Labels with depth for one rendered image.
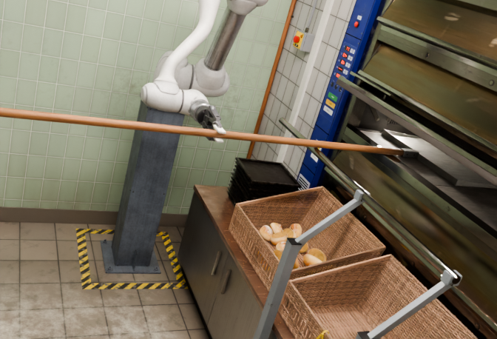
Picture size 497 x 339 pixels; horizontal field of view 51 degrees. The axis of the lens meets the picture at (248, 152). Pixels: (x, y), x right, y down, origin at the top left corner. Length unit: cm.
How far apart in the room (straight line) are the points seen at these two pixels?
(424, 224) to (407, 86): 59
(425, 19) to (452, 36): 20
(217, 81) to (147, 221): 90
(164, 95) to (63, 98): 107
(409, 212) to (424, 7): 87
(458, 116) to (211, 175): 191
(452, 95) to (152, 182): 161
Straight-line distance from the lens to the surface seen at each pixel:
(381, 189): 246
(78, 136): 326
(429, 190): 223
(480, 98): 214
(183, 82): 275
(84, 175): 338
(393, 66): 250
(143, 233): 309
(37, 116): 186
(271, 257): 226
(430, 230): 224
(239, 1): 244
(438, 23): 234
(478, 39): 217
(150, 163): 288
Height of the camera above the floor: 186
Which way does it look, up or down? 21 degrees down
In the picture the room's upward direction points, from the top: 16 degrees clockwise
